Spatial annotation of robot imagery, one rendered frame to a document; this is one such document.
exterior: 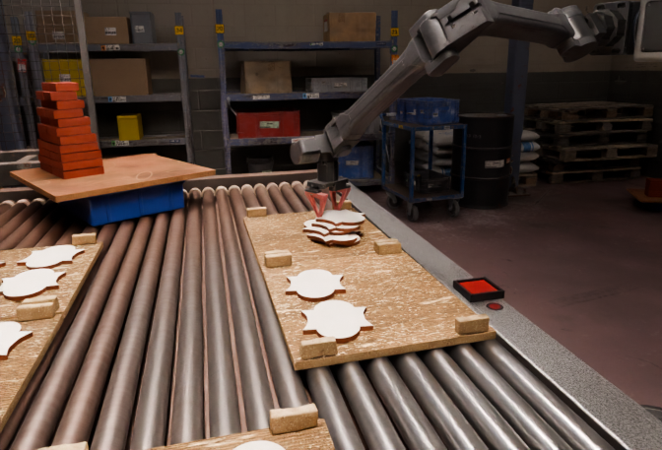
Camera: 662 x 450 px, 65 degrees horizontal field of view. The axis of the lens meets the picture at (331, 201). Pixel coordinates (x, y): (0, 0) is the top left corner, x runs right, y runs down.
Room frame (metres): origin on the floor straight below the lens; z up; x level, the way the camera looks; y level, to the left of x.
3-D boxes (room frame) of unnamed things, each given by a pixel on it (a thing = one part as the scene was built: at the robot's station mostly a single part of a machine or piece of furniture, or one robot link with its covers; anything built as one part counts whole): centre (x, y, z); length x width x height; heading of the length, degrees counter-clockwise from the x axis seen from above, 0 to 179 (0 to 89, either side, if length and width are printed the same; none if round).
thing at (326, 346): (0.72, 0.02, 0.95); 0.06 x 0.02 x 0.03; 105
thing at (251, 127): (5.59, 0.67, 0.78); 0.66 x 0.45 x 0.28; 102
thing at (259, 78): (5.62, 0.68, 1.26); 0.49 x 0.38 x 0.34; 108
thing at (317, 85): (5.71, -0.07, 1.16); 0.60 x 0.40 x 0.15; 104
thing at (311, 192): (1.34, 0.02, 1.03); 0.07 x 0.07 x 0.09; 48
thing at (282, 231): (1.34, 0.05, 0.93); 0.41 x 0.35 x 0.02; 15
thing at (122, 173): (1.72, 0.74, 1.03); 0.50 x 0.50 x 0.02; 43
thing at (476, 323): (0.79, -0.24, 0.95); 0.06 x 0.02 x 0.03; 105
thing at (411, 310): (0.94, -0.06, 0.93); 0.41 x 0.35 x 0.02; 15
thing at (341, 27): (5.75, -0.22, 1.74); 0.50 x 0.38 x 0.32; 102
